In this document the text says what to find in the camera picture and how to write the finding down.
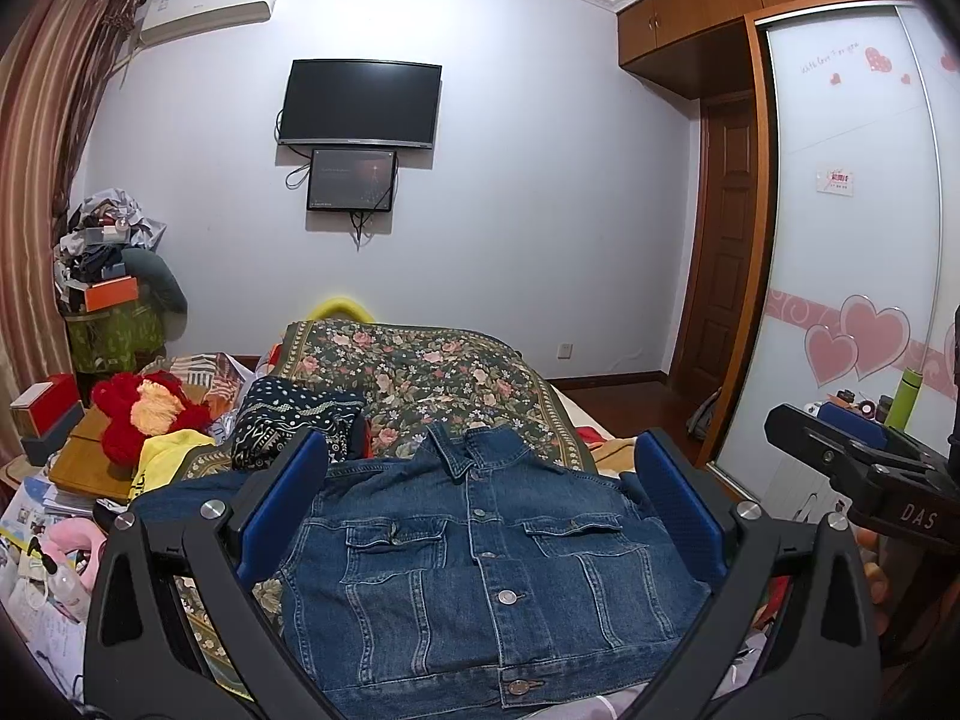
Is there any blue denim jacket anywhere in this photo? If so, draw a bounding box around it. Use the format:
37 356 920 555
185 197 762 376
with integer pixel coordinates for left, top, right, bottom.
131 422 713 720

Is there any person's right hand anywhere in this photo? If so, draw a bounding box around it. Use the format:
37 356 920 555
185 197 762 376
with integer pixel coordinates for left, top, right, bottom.
854 527 889 634

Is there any green bottle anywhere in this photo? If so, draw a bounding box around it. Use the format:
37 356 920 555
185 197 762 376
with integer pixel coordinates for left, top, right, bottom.
885 367 923 431

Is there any pink plush toy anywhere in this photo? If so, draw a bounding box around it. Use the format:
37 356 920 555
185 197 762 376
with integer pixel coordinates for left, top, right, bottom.
41 517 107 592

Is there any wooden wardrobe with sliding doors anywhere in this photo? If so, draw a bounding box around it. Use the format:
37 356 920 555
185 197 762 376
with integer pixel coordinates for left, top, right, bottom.
613 0 958 520

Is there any wooden board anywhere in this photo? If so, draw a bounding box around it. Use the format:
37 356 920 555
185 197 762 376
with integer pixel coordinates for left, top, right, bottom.
49 406 145 502

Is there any brown wooden door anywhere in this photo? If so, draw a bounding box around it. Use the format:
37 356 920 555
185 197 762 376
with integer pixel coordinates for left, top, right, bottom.
669 91 757 419

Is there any red plush toy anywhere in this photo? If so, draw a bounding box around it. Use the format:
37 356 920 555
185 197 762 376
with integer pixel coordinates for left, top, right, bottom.
91 371 213 468

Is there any red box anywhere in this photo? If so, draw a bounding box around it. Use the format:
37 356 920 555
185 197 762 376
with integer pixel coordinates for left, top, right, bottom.
10 374 80 439

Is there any navy patterned folded cloth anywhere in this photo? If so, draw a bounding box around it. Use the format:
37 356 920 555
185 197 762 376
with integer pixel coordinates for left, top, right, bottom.
231 376 368 472

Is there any green storage box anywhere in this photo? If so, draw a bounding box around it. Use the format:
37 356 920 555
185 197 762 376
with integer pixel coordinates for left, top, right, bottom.
65 301 166 374

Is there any orange box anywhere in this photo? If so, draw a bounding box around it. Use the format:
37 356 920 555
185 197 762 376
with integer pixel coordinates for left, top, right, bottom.
85 277 140 312

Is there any floral green bedspread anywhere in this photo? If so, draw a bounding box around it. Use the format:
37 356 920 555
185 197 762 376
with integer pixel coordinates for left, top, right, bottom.
163 319 596 697

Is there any yellow headboard object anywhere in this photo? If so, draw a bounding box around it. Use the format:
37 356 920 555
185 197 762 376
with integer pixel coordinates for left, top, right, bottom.
308 296 374 323

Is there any pile of clutter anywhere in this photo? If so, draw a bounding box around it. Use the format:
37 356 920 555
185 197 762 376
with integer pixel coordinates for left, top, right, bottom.
53 188 187 316

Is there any striped brown curtain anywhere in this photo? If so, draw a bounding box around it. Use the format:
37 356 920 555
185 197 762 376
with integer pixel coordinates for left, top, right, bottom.
2 0 140 461

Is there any white air conditioner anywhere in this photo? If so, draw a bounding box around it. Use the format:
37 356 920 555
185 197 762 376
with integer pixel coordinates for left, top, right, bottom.
140 0 275 47

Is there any small black wall monitor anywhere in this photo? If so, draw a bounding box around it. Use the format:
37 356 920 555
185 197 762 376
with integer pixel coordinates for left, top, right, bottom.
306 148 398 213

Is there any black wall television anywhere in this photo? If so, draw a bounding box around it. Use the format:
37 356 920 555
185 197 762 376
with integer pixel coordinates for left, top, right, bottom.
278 59 443 149

